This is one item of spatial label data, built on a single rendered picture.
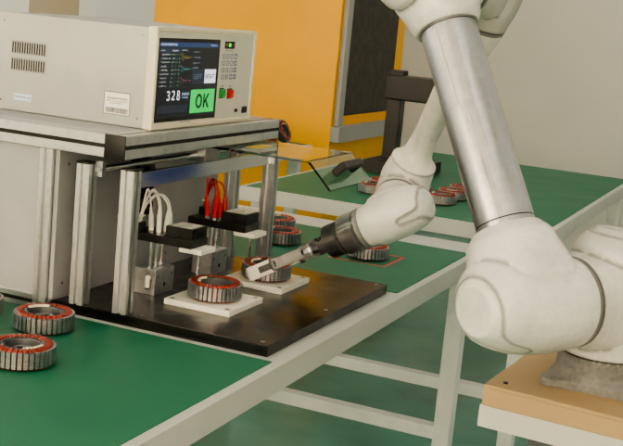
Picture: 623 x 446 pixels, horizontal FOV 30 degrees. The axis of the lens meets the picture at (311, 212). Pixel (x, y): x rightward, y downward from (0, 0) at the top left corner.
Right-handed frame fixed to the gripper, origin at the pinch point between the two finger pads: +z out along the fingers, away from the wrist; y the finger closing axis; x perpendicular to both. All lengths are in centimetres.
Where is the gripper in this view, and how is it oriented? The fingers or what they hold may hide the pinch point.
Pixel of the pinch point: (267, 267)
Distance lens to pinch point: 260.5
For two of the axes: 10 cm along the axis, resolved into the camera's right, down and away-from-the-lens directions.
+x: -3.7, -9.3, 0.5
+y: 4.2, -1.2, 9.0
